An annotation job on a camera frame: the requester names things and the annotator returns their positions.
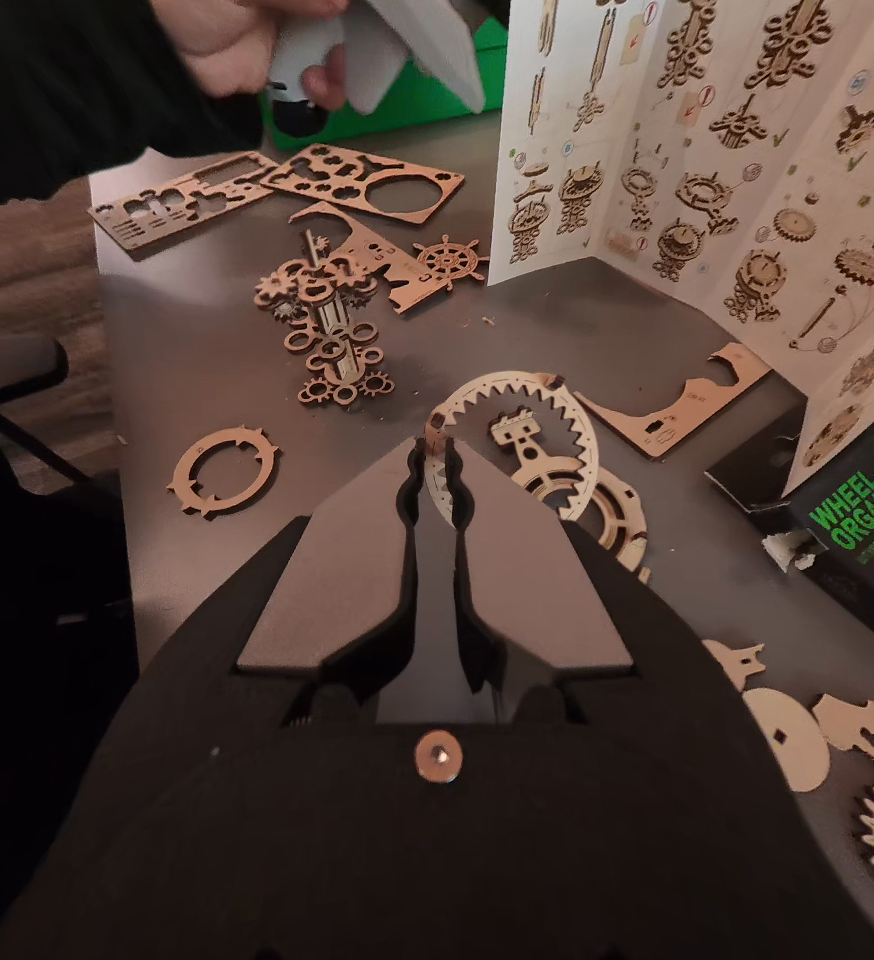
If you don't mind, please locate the small wooden bracket piece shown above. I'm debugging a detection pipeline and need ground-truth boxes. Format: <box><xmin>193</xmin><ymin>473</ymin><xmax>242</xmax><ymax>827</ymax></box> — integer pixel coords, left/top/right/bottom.
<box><xmin>703</xmin><ymin>637</ymin><xmax>768</xmax><ymax>691</ymax></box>

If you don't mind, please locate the paper instruction sheet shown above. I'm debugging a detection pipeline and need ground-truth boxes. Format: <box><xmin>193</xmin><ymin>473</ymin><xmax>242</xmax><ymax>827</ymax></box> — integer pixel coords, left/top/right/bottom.
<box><xmin>485</xmin><ymin>0</ymin><xmax>874</xmax><ymax>496</ymax></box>

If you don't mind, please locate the wooden ring frame with stem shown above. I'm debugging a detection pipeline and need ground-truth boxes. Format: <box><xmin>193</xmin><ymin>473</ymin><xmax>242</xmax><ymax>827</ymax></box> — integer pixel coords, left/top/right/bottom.
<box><xmin>489</xmin><ymin>408</ymin><xmax>652</xmax><ymax>585</ymax></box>

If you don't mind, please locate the curved wooden sheet offcut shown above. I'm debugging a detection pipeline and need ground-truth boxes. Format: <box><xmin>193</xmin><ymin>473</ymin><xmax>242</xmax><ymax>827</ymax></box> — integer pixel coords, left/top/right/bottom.
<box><xmin>573</xmin><ymin>343</ymin><xmax>774</xmax><ymax>460</ymax></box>

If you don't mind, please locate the wooden notched ring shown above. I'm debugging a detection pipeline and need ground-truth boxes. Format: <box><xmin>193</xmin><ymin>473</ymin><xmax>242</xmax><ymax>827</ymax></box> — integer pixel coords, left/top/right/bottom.
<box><xmin>167</xmin><ymin>424</ymin><xmax>282</xmax><ymax>520</ymax></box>

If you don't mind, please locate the wooden sheet with oval hole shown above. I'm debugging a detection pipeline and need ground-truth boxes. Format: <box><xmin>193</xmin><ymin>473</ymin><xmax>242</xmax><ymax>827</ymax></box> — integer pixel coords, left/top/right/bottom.
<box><xmin>260</xmin><ymin>142</ymin><xmax>467</xmax><ymax>226</ymax></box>

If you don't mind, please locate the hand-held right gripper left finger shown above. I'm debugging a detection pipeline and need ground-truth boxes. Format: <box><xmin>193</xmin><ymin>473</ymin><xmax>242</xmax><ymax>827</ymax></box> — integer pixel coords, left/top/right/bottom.
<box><xmin>236</xmin><ymin>435</ymin><xmax>421</xmax><ymax>700</ymax></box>

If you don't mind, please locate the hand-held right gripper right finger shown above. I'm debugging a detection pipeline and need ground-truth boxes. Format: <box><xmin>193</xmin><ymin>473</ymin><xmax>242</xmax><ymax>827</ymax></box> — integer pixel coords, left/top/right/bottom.
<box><xmin>444</xmin><ymin>438</ymin><xmax>637</xmax><ymax>693</ymax></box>

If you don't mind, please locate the green box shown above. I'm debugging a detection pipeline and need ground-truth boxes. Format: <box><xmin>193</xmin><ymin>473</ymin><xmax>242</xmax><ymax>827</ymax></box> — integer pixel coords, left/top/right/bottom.
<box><xmin>260</xmin><ymin>15</ymin><xmax>509</xmax><ymax>151</ymax></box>

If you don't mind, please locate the black kit package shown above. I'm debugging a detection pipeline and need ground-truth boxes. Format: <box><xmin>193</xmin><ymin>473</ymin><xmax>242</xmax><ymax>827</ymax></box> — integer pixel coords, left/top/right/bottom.
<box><xmin>703</xmin><ymin>408</ymin><xmax>874</xmax><ymax>654</ymax></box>

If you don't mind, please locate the wooden disc with square hole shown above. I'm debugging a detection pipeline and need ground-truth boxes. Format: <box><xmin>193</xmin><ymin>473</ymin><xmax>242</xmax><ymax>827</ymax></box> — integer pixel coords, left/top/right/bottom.
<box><xmin>740</xmin><ymin>686</ymin><xmax>832</xmax><ymax>795</ymax></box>

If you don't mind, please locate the person's left forearm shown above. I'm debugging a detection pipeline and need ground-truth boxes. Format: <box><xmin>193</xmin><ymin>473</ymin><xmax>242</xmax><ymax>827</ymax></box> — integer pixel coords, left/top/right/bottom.
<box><xmin>0</xmin><ymin>0</ymin><xmax>266</xmax><ymax>215</ymax></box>

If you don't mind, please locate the wooden sheet with rectangular cutouts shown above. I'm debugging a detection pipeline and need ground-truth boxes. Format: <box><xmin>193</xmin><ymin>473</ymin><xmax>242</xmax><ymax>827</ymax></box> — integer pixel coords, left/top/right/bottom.
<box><xmin>88</xmin><ymin>150</ymin><xmax>277</xmax><ymax>243</ymax></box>

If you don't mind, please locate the wooden ship wheel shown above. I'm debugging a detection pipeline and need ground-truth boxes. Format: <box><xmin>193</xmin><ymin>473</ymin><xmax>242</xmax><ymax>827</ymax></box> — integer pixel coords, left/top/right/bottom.
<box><xmin>413</xmin><ymin>234</ymin><xmax>492</xmax><ymax>295</ymax></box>

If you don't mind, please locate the wooden slotted plate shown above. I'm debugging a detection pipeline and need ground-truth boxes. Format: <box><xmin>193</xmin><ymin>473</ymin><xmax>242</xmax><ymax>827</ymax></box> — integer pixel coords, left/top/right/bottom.
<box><xmin>812</xmin><ymin>693</ymin><xmax>874</xmax><ymax>789</ymax></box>

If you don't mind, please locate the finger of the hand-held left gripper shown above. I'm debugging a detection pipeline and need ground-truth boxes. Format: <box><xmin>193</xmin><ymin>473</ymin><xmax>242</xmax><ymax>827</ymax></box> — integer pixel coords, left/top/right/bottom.
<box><xmin>362</xmin><ymin>0</ymin><xmax>488</xmax><ymax>115</ymax></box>
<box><xmin>335</xmin><ymin>15</ymin><xmax>410</xmax><ymax>119</ymax></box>

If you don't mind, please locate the small wooden sheet fragment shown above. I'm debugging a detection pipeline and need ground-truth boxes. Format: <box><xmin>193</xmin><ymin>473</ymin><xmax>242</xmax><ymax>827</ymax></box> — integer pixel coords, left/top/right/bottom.
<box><xmin>289</xmin><ymin>201</ymin><xmax>438</xmax><ymax>316</ymax></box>

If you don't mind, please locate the wooden toothed ring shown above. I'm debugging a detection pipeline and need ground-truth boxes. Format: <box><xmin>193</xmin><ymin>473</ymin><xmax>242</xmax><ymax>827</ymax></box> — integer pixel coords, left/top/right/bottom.
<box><xmin>423</xmin><ymin>369</ymin><xmax>602</xmax><ymax>530</ymax></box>

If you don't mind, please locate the wooden shaft gear assembly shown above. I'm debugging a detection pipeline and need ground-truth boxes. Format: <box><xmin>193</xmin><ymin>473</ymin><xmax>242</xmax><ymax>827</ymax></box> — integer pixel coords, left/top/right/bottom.
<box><xmin>253</xmin><ymin>228</ymin><xmax>397</xmax><ymax>410</ymax></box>

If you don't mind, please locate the person's left hand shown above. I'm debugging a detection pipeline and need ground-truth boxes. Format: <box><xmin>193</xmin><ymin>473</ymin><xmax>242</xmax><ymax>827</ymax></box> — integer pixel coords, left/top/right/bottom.
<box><xmin>174</xmin><ymin>0</ymin><xmax>352</xmax><ymax>114</ymax></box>

